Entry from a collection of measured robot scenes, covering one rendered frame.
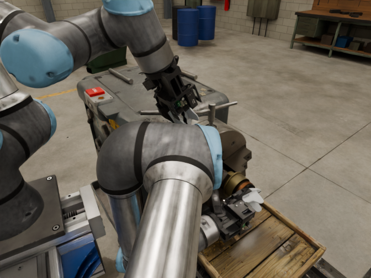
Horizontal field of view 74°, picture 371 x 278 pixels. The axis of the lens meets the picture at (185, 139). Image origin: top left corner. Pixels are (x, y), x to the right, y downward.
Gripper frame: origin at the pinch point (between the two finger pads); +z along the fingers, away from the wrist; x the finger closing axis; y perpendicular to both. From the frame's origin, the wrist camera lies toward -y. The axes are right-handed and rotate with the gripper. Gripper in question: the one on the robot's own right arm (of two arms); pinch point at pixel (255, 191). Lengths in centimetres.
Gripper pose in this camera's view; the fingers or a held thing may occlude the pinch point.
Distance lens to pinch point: 83.0
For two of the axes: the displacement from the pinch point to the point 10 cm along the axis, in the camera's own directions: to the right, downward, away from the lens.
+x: 0.0, -8.3, -5.6
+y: 5.7, 4.6, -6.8
